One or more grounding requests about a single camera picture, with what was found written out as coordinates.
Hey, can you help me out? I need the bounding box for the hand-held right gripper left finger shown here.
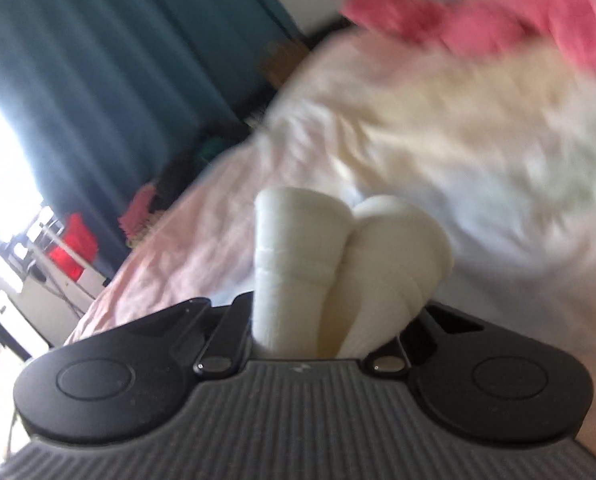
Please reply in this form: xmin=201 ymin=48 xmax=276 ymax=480
xmin=170 ymin=186 xmax=355 ymax=379

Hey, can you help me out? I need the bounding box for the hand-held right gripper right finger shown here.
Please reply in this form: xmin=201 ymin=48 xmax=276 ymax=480
xmin=322 ymin=197 xmax=504 ymax=374

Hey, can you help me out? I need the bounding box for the cream white blanket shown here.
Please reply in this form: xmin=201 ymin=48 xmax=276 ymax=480
xmin=270 ymin=42 xmax=596 ymax=271

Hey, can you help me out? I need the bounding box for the pink bed sheet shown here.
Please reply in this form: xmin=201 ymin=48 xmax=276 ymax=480
xmin=63 ymin=35 xmax=596 ymax=461

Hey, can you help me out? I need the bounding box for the pink cloth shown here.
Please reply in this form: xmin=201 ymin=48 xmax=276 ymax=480
xmin=118 ymin=182 xmax=163 ymax=249

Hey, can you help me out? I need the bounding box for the pink garment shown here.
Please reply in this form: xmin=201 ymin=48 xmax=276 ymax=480
xmin=339 ymin=0 xmax=596 ymax=75

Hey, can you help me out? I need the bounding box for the white cabinet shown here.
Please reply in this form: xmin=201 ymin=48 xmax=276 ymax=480
xmin=0 ymin=259 xmax=106 ymax=358

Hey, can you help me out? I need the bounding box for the teal curtain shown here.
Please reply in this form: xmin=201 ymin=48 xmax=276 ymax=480
xmin=0 ymin=0 xmax=306 ymax=286

